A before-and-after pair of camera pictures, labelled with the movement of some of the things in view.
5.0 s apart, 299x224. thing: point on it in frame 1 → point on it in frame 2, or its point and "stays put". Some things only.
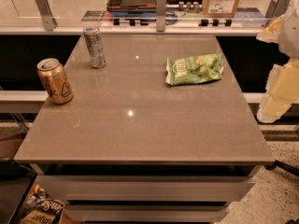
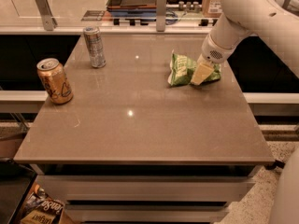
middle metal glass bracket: (161, 10) stays put
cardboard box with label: (221, 1) stays put
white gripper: (290, 35) → (212, 52)
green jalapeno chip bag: (202, 68) stays put
